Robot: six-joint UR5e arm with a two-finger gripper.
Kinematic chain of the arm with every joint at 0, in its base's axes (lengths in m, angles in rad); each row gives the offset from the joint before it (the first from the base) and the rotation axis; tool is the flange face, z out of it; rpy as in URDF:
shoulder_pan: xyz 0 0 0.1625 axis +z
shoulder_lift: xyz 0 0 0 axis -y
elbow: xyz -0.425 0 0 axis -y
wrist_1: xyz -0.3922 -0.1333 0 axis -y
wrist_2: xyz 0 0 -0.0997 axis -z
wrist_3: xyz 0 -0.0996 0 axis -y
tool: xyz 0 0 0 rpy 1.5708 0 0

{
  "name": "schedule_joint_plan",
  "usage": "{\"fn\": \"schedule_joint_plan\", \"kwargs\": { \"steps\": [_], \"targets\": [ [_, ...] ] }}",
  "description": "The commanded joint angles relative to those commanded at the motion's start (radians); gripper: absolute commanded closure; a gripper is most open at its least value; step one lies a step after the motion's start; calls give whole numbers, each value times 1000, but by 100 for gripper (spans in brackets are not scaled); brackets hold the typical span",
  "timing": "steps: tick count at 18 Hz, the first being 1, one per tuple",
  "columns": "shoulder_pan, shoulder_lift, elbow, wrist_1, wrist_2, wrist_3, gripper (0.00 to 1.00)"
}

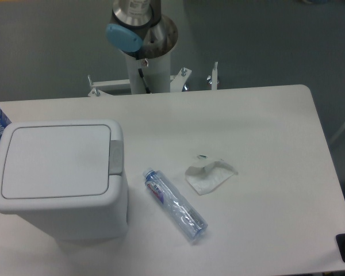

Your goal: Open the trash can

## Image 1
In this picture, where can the silver robot arm blue cap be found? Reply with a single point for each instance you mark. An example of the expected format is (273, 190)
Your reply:
(140, 30)

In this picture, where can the white plastic trash can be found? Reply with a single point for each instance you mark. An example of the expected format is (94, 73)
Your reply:
(72, 218)

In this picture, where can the white trash can lid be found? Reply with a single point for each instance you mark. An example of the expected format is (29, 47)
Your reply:
(57, 161)

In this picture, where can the crumpled white tissue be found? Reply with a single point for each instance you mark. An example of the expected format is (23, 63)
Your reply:
(208, 174)

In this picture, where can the grey lid push button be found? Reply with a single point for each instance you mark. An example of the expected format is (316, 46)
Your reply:
(116, 157)

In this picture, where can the clear plastic water bottle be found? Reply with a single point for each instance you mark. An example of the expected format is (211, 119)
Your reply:
(191, 223)

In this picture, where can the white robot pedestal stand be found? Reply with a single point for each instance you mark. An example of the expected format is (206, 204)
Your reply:
(145, 76)

